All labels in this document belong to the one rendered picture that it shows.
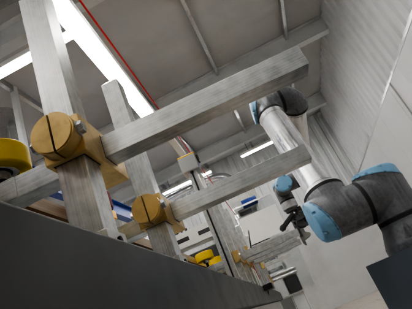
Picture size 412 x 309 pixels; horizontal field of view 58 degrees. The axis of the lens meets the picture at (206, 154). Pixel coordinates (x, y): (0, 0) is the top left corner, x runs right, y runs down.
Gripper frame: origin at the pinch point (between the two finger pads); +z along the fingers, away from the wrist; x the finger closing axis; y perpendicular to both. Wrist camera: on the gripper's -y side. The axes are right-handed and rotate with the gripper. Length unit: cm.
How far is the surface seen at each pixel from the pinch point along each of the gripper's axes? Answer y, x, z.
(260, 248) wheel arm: -21, -52, 0
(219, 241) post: -33, -83, -3
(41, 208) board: -49, -160, -5
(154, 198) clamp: -31, -159, 1
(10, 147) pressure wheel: -42, -177, -6
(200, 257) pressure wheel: -47, -54, -6
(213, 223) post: -33, -82, -10
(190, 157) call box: -31, -84, -37
